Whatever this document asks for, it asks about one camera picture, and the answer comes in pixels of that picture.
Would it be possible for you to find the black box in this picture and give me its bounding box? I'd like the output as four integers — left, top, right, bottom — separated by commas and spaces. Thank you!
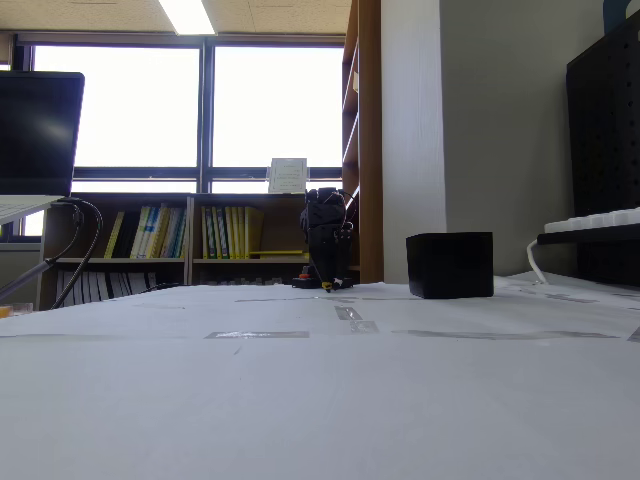
405, 231, 495, 300

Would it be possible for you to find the low wooden bookshelf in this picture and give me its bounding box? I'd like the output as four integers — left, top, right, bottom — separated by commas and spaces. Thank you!
38, 192, 192, 311
188, 192, 312, 286

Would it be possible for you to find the white paper sign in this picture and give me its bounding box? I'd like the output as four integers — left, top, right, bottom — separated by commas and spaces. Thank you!
267, 157, 309, 195

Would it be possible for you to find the tall wooden bookshelf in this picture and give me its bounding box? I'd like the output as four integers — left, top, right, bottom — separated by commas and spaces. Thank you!
341, 0, 384, 284

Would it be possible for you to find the green yellow binder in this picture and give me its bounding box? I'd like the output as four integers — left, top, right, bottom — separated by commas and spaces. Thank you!
201, 205, 217, 260
212, 205, 227, 260

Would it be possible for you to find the teal book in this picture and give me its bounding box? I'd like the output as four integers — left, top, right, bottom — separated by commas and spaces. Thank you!
164, 208, 188, 259

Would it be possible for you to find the blue white book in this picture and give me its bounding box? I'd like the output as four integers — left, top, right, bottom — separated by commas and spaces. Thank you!
142, 207, 162, 259

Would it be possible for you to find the yellow white book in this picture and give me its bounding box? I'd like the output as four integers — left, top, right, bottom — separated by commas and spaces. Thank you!
130, 205, 151, 259

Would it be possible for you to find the leaning yellow book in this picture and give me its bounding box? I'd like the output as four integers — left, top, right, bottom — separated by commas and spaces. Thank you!
103, 210, 126, 259

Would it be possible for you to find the white keyboard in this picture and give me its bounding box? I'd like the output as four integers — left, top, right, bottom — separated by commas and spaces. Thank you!
543, 207, 640, 235

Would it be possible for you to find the ceiling light panel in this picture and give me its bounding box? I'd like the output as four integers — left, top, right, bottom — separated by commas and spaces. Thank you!
158, 0, 217, 36

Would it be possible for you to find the black pegboard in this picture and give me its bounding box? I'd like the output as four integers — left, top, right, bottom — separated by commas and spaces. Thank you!
565, 9, 640, 289

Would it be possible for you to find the grey metal rod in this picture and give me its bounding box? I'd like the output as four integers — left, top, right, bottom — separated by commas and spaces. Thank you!
0, 257, 57, 301

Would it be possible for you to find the black-screen laptop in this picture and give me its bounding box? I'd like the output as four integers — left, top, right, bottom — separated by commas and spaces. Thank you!
0, 70, 86, 226

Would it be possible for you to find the blue object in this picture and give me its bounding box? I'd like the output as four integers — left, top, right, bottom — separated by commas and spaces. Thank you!
602, 0, 634, 36

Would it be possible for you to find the dark window frame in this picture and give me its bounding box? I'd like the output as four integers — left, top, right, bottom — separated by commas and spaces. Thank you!
13, 33, 346, 195

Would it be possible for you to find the white cable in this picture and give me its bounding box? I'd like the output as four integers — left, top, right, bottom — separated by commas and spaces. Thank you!
526, 238, 551, 285

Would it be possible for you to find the thick black cable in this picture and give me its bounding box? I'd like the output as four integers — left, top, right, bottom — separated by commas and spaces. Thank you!
49, 198, 105, 310

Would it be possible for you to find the thin black cable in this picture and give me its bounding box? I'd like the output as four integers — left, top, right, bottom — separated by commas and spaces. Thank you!
43, 203, 84, 265

